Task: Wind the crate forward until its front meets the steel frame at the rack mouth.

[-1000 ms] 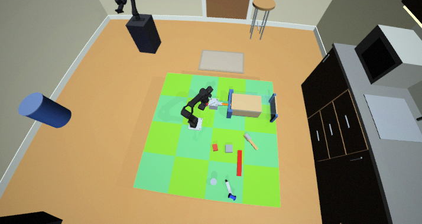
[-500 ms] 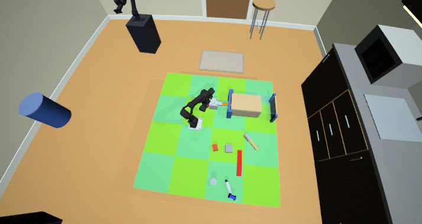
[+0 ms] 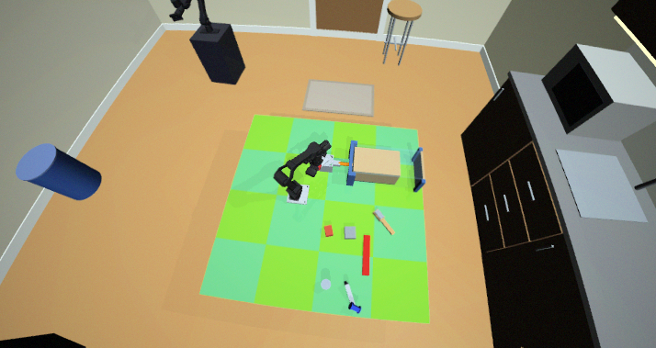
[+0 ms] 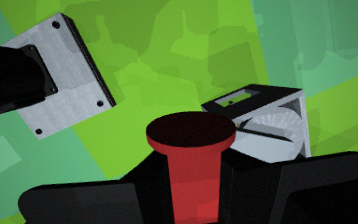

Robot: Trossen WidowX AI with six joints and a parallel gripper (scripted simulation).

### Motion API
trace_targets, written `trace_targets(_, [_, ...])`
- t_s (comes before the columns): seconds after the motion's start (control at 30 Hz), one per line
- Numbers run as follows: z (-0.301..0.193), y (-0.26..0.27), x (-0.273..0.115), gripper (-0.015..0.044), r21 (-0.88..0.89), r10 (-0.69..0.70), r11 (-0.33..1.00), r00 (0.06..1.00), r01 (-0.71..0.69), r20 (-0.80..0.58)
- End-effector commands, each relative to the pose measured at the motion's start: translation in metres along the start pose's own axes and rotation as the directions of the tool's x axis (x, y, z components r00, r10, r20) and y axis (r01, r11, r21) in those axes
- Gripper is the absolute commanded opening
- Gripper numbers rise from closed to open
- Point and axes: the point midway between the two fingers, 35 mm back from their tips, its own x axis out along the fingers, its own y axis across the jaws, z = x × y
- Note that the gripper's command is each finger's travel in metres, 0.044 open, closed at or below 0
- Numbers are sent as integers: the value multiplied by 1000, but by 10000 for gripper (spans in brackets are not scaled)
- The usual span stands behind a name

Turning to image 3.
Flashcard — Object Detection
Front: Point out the red flat bar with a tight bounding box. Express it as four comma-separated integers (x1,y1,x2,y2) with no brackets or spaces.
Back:
362,235,370,275

